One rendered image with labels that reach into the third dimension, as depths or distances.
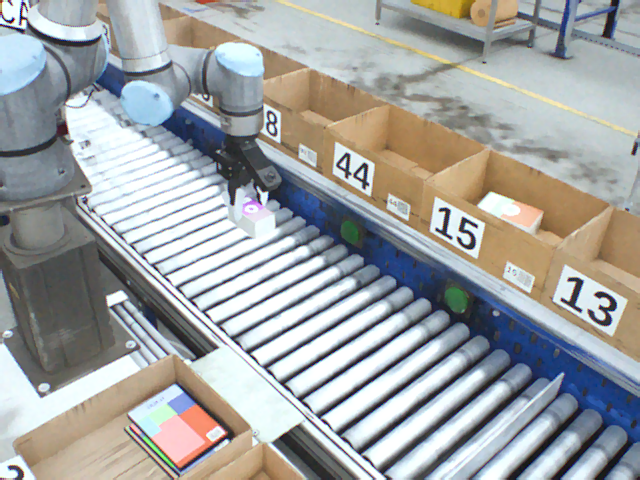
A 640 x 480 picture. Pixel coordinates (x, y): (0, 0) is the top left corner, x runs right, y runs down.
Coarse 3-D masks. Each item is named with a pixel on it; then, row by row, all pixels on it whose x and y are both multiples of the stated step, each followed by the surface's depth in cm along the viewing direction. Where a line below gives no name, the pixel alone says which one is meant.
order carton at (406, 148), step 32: (352, 128) 205; (384, 128) 216; (416, 128) 208; (448, 128) 199; (384, 160) 182; (416, 160) 213; (448, 160) 203; (352, 192) 198; (384, 192) 187; (416, 192) 177; (416, 224) 182
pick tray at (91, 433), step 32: (128, 384) 141; (160, 384) 148; (192, 384) 145; (64, 416) 132; (96, 416) 138; (224, 416) 138; (32, 448) 129; (64, 448) 135; (96, 448) 135; (128, 448) 136; (224, 448) 126
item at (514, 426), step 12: (552, 384) 148; (540, 396) 146; (552, 396) 153; (528, 408) 143; (540, 408) 151; (516, 420) 141; (528, 420) 148; (504, 432) 139; (516, 432) 146; (492, 444) 137; (504, 444) 143; (480, 456) 135; (492, 456) 141; (456, 468) 129; (468, 468) 133; (480, 468) 139
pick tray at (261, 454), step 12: (264, 444) 128; (240, 456) 125; (252, 456) 127; (264, 456) 130; (276, 456) 126; (228, 468) 123; (240, 468) 126; (252, 468) 130; (264, 468) 132; (276, 468) 128; (288, 468) 124
